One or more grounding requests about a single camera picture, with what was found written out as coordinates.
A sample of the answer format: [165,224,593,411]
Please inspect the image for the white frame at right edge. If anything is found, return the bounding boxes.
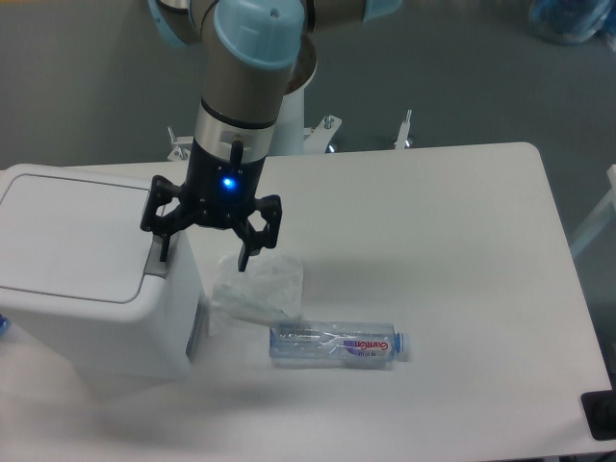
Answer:
[570,165,615,259]

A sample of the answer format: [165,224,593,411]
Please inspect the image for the white pedestal base frame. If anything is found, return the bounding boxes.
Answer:
[167,109,414,162]

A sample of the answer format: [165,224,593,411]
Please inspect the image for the black device at table edge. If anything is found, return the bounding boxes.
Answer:
[580,390,615,441]

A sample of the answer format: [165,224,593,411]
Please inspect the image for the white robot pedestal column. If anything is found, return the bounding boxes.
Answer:
[269,35,318,157]

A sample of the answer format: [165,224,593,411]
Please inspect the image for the blue plastic bag background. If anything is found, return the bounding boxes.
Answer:
[527,0,615,45]

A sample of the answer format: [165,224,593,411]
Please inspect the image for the crumpled clear plastic bag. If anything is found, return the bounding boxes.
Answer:
[207,251,304,337]

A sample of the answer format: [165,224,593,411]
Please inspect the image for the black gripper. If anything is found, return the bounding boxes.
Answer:
[139,139,283,273]

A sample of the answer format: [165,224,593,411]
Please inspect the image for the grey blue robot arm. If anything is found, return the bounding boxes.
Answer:
[141,1,401,270]

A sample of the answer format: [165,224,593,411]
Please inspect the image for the clear plastic water bottle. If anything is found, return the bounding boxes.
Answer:
[269,321,409,365]

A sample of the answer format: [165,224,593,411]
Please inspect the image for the white push-lid trash can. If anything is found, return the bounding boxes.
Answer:
[1,165,204,378]

